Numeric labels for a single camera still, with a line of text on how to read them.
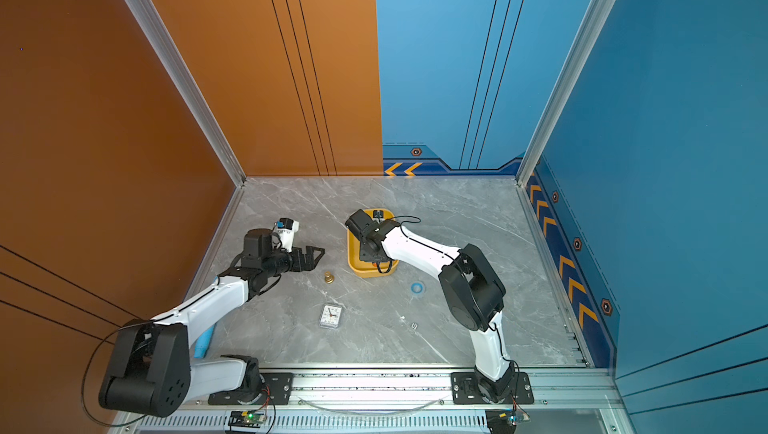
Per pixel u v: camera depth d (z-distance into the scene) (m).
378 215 0.83
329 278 0.91
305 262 0.79
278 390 0.74
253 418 0.70
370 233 0.69
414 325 0.83
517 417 0.69
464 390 0.72
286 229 0.79
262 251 0.69
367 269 0.89
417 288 0.91
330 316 0.83
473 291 0.50
